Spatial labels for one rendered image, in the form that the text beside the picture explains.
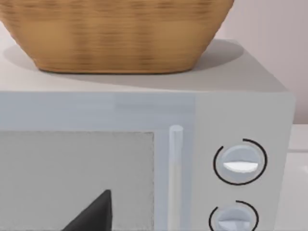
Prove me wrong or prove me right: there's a pale microwave oven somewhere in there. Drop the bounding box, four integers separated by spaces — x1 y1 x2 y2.
0 39 296 231

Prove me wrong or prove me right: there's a woven wicker basket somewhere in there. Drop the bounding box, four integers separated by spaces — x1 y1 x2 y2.
0 0 235 74

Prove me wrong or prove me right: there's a pale round microwave knob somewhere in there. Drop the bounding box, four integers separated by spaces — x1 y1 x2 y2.
220 144 262 180
216 205 255 231

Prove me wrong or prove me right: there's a pale microwave door handle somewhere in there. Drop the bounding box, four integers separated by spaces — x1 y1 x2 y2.
168 125 184 231

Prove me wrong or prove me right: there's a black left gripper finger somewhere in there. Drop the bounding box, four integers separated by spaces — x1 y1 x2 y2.
60 189 113 231

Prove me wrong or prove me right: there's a pale blue microwave door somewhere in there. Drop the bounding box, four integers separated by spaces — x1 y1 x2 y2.
0 94 196 231

